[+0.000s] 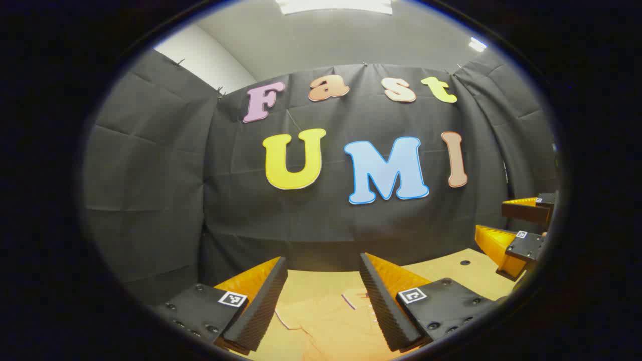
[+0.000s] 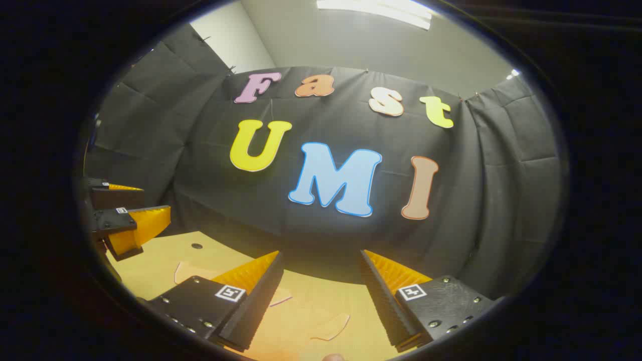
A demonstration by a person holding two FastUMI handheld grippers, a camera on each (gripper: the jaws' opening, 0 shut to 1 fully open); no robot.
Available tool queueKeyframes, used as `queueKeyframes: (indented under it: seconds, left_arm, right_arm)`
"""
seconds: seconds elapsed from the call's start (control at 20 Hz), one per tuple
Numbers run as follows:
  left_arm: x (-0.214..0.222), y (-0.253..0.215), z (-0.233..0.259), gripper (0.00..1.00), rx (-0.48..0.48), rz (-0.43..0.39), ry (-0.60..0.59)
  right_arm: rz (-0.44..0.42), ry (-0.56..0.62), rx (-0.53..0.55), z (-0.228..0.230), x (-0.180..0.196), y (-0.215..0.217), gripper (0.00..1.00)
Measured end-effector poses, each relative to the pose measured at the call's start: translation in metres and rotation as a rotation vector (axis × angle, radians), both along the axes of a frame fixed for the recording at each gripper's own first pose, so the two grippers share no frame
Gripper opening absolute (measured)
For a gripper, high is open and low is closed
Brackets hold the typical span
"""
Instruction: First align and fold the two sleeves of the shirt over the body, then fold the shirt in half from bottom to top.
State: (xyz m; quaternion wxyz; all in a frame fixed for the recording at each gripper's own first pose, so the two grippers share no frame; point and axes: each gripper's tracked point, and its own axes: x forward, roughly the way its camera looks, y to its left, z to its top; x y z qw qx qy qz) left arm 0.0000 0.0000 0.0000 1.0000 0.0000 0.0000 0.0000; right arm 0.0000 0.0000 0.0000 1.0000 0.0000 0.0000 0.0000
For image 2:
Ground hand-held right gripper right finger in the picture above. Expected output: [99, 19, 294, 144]
[360, 249, 496, 353]

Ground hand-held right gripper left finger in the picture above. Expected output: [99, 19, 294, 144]
[145, 250, 284, 352]

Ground orange T-shirt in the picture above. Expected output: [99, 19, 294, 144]
[173, 260, 402, 361]

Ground ceiling light panel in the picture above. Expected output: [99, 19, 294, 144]
[316, 0, 433, 30]

